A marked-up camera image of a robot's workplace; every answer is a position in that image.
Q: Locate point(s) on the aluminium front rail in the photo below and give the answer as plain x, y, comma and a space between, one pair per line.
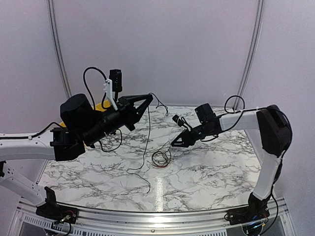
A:
100, 222

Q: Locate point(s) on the aluminium corner post right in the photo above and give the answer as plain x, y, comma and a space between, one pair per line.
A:
253, 46

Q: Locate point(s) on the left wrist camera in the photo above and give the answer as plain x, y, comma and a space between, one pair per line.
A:
112, 87

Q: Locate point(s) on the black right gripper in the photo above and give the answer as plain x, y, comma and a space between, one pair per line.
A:
185, 135

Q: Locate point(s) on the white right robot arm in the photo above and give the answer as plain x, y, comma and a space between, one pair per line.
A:
275, 133

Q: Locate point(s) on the aluminium corner post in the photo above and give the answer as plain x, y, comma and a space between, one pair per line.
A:
253, 46
57, 48

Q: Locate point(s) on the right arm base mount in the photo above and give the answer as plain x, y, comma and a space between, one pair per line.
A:
257, 209

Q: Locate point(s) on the yellow plastic bin right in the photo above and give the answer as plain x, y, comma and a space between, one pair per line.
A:
103, 106

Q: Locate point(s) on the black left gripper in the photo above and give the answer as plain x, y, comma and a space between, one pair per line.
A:
129, 112

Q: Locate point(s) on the aluminium corner post left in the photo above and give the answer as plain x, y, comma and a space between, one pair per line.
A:
57, 48

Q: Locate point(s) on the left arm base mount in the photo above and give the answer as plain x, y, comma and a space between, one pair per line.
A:
56, 212

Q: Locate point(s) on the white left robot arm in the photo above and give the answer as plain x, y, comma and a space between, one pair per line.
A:
28, 146

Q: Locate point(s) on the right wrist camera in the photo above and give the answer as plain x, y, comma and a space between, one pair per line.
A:
180, 121

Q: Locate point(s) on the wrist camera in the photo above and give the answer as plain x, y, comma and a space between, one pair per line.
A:
180, 121
112, 87

